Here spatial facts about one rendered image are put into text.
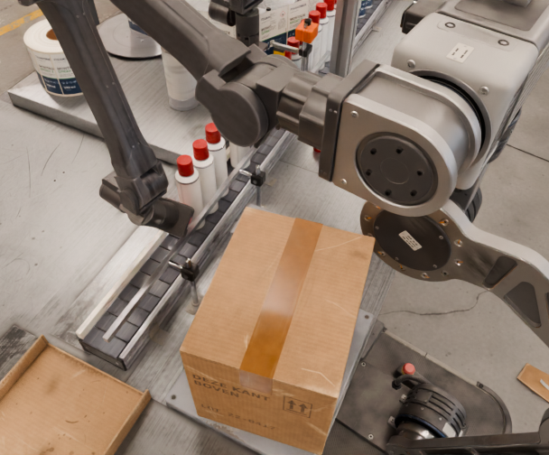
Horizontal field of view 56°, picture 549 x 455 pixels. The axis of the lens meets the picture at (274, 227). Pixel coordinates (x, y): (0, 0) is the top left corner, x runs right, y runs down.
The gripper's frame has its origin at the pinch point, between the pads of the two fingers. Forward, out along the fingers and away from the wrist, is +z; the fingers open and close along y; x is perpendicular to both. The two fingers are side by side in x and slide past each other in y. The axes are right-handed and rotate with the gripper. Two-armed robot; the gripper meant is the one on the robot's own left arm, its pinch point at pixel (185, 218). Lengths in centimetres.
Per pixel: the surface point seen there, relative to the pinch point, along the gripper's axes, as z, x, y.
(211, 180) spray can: 1.1, -10.2, -2.3
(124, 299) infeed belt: -8.8, 19.8, 3.1
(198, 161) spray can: -3.9, -13.0, -0.1
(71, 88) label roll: 20, -22, 58
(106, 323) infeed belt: -12.8, 24.7, 2.9
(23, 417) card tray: -23, 44, 7
